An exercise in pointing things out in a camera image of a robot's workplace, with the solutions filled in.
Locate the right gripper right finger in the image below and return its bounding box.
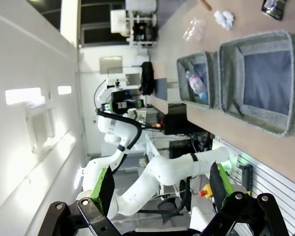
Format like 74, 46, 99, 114
201, 161, 290, 236

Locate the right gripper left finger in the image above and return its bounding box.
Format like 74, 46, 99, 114
42, 164, 117, 236

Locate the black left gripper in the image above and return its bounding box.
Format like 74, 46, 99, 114
101, 89, 145, 114

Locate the plastic bottle pink label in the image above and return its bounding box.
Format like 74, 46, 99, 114
185, 70, 209, 100

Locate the clear crushed plastic bottle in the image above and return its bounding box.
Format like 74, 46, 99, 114
181, 16, 207, 42

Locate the white paper ball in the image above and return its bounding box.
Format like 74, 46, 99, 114
213, 9, 236, 31

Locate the crushed black drink can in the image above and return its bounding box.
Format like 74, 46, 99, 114
261, 0, 289, 21

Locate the person's right hand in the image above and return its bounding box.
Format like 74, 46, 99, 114
198, 0, 213, 12

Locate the red emergency stop button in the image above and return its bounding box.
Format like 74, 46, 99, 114
198, 183, 212, 199

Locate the black bag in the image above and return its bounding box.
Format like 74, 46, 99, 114
139, 61, 155, 96

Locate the black computer case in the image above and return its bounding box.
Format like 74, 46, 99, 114
163, 103, 187, 136

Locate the grey slotted aluminium panel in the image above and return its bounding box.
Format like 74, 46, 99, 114
211, 137, 295, 236

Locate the small ceiling light panel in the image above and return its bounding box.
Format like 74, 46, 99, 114
57, 85, 72, 96

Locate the grey fabric basket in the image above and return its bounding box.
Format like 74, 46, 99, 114
176, 51, 220, 111
217, 29, 295, 138

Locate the white shelf unit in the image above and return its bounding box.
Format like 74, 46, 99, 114
110, 0, 160, 48

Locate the white ceiling air conditioner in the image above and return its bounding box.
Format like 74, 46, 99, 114
24, 100, 57, 154

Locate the large ceiling light panel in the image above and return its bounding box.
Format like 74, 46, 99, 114
4, 87, 42, 106

